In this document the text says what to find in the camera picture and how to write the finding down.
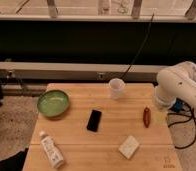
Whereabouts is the white sponge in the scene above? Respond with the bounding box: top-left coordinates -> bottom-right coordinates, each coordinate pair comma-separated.
119,136 -> 140,159

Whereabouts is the black hanging cable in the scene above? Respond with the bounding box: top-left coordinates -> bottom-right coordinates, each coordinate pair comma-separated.
120,13 -> 156,81

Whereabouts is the red-brown sausage toy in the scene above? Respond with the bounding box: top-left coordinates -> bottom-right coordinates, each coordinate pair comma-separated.
143,107 -> 151,128

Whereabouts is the white plastic bottle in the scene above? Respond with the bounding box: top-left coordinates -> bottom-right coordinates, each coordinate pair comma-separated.
39,131 -> 64,169

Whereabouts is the green bowl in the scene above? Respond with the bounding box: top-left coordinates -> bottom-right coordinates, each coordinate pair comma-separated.
37,90 -> 70,118

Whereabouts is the clear plastic cup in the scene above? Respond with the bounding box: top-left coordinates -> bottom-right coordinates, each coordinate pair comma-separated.
109,78 -> 125,99

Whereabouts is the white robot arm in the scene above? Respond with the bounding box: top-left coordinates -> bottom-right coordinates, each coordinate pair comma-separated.
152,61 -> 196,111

